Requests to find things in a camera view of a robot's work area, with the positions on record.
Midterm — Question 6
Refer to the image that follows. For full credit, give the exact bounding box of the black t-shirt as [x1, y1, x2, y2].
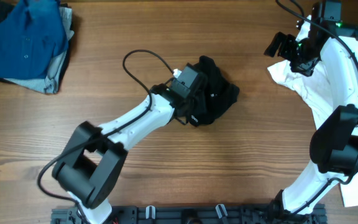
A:
[192, 55, 240, 127]

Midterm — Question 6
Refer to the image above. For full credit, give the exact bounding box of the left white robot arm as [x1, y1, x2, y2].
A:
[51, 64, 208, 223]

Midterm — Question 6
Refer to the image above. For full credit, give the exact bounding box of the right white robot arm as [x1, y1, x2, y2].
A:
[265, 1, 358, 221]

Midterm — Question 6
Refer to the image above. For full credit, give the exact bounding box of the light grey folded garment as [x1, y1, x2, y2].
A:
[4, 4, 74, 94]

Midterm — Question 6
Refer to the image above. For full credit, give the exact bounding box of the white t-shirt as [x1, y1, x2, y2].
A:
[267, 45, 358, 208]

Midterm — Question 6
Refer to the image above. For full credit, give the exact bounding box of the blue button shirt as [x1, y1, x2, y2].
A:
[0, 0, 68, 80]

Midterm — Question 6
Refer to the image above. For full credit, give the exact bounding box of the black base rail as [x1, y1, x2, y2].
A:
[50, 204, 328, 224]

